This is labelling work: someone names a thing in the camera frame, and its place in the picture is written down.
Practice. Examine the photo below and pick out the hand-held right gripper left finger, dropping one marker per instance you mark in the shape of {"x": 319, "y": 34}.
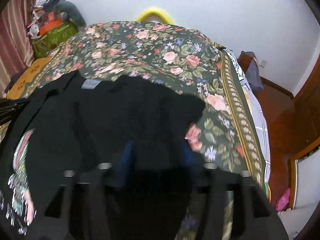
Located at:
{"x": 126, "y": 156}

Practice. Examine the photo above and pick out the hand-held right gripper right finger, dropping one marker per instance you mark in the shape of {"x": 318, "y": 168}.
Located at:
{"x": 188, "y": 156}

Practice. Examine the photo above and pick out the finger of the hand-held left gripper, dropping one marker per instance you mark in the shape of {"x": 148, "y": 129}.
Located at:
{"x": 12, "y": 107}

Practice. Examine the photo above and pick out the black printed t-shirt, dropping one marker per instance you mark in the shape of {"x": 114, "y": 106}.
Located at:
{"x": 137, "y": 105}

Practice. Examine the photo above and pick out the dark purple cloth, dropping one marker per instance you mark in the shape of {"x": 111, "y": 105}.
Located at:
{"x": 15, "y": 81}

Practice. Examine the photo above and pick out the brown cardboard sheet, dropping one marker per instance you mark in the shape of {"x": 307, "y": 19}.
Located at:
{"x": 30, "y": 72}

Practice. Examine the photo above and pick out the pink striped curtain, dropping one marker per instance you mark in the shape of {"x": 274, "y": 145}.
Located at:
{"x": 15, "y": 30}

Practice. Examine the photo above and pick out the green bag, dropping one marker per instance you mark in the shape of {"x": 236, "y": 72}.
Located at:
{"x": 55, "y": 37}

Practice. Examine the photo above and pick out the orange round lid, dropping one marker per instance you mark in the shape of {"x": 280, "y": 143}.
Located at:
{"x": 51, "y": 26}

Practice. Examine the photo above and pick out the floral green blanket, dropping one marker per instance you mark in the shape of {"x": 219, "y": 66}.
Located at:
{"x": 150, "y": 55}

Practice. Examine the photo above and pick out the blue-grey garment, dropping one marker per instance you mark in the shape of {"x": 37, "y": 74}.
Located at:
{"x": 253, "y": 75}

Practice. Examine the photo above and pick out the pile of mixed clutter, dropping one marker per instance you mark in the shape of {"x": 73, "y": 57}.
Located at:
{"x": 43, "y": 7}

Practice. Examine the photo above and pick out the pink clog shoe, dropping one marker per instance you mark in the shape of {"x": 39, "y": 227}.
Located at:
{"x": 283, "y": 200}

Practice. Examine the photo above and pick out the wooden door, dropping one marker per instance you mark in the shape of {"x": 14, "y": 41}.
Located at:
{"x": 307, "y": 100}

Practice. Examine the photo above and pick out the yellow hoop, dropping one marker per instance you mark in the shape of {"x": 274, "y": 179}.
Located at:
{"x": 155, "y": 12}

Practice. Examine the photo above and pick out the wall socket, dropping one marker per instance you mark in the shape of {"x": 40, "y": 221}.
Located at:
{"x": 262, "y": 63}

